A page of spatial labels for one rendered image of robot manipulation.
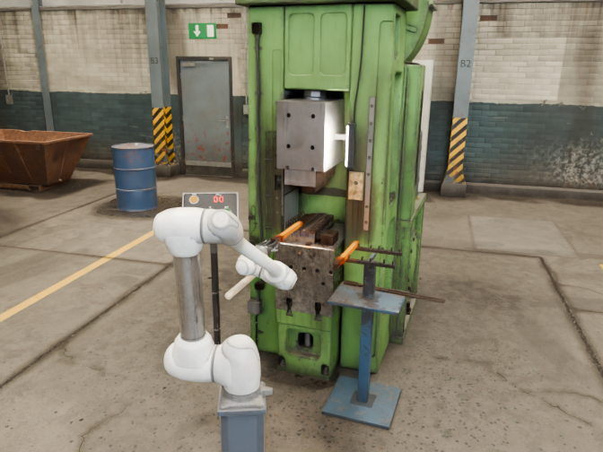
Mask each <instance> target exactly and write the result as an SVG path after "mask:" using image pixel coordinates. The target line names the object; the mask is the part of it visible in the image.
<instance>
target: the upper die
mask: <svg viewBox="0 0 603 452"><path fill-rule="evenodd" d="M335 166H336V165H335ZM335 166H334V167H332V168H330V169H328V170H326V171H325V172H318V171H314V170H313V171H307V170H295V169H289V168H288V169H285V170H284V184H285V185H292V186H302V187H317V186H318V185H320V184H321V183H323V182H324V181H326V180H327V179H329V178H331V177H333V176H334V175H335Z"/></svg>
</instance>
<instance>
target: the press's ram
mask: <svg viewBox="0 0 603 452"><path fill-rule="evenodd" d="M344 116H345V99H326V100H304V99H303V98H296V99H289V100H278V101H277V102H276V167H277V168H278V169H285V170H286V169H288V168H289V170H307V171H313V170H314V171H318V172H325V171H326V170H329V169H330V168H332V167H334V166H335V165H337V164H338V163H339V162H341V161H343V141H344V140H347V135H344Z"/></svg>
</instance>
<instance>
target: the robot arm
mask: <svg viewBox="0 0 603 452"><path fill-rule="evenodd" d="M153 233H154V235H155V237H156V238H157V239H158V240H159V241H160V242H164V243H165V245H166V247H167V248H168V250H169V252H170V253H171V254H172V255H173V264H174V273H175V283H176V290H177V300H178V310H179V328H180V333H179V335H178V336H177V337H176V339H175V343H172V344H171V345H170V346H169V347H168V349H167V351H166V353H165V355H164V368H165V369H166V370H167V372H168V373H169V374H170V375H172V376H173V377H174V378H178V379H181V380H185V381H191V382H205V383H206V382H215V383H218V384H220V385H222V389H223V394H222V402H221V404H220V410H222V411H225V410H229V409H245V408H258V409H262V408H263V407H264V402H263V400H262V396H270V395H272V394H273V388H272V387H263V382H262V381H260V373H261V368H260V358H259V353H258V348H257V346H256V345H255V343H254V341H253V340H252V339H251V338H249V337H248V336H246V335H233V336H230V337H229V338H227V339H226V340H225V341H224V342H223V344H214V341H213V339H212V336H211V335H210V334H209V333H208V332H207V331H206V330H205V317H204V305H203V292H202V280H201V268H200V255H199V253H200V251H201V250H202V247H203V244H222V243H223V244H224V245H226V246H229V247H231V248H233V249H235V250H236V251H237V252H239V253H240V254H241V256H240V257H239V258H238V260H237V264H236V270H237V272H238V273H239V274H241V275H252V276H256V277H258V278H260V279H262V280H264V281H265V282H266V283H269V284H271V285H273V286H275V287H276V288H279V289H281V290H290V289H292V288H293V286H294V284H295V282H296V280H297V275H296V273H295V272H294V271H293V270H292V269H290V268H289V267H288V266H287V265H284V264H283V263H281V262H279V261H275V260H272V259H271V258H269V257H268V256H269V255H270V253H272V252H273V251H275V252H276V253H277V252H278V249H279V248H280V242H281V237H279V238H277V239H276V240H275V242H274V243H272V240H271V239H268V241H267V240H265V241H263V242H261V243H259V244H257V245H255V247H254V246H253V245H252V244H250V243H249V242H248V241H246V240H245V239H244V238H243V234H244V233H243V228H242V225H241V223H240V221H239V219H238V218H237V217H236V216H235V215H234V214H233V213H231V212H229V211H226V210H214V209H202V208H197V207H176V208H171V209H168V210H165V211H163V212H161V213H158V214H157V215H156V216H155V218H154V221H153Z"/></svg>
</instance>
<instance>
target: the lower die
mask: <svg viewBox="0 0 603 452"><path fill-rule="evenodd" d="M318 214H319V213H311V214H308V213H306V214H305V215H303V216H302V217H301V218H300V219H299V220H298V221H296V222H302V226H301V227H300V228H299V229H297V230H295V231H294V232H293V233H291V234H290V235H289V236H287V237H286V238H285V239H284V240H290V241H296V240H297V242H304V243H307V242H312V244H315V243H316V242H317V241H318V239H316V236H317V233H318V229H319V226H320V231H321V224H320V223H322V225H323V228H324V223H325V227H326V221H325V220H327V225H328V224H329V217H328V216H327V215H329V216H330V218H331V222H333V221H334V214H327V213H324V214H323V215H322V216H321V217H320V218H319V219H317V220H316V221H315V222H314V223H312V225H311V226H310V227H309V228H307V229H306V231H301V228H302V227H303V226H305V225H306V224H307V223H308V222H310V221H311V220H312V219H313V218H314V217H316V216H317V215H318ZM326 216H327V217H328V219H327V218H325V217H326ZM324 218H325V220H323V222H320V221H321V220H322V219H324ZM296 222H294V223H293V224H295V223H296ZM319 222H320V223H319ZM318 223H319V226H318V225H317V224H318ZM293 224H292V225H293ZM292 225H291V226H292ZM315 225H317V226H316V227H318V229H317V228H314V229H312V228H313V227H315ZM291 226H289V227H288V228H290V227H291ZM288 228H287V229H288ZM287 229H285V230H287Z"/></svg>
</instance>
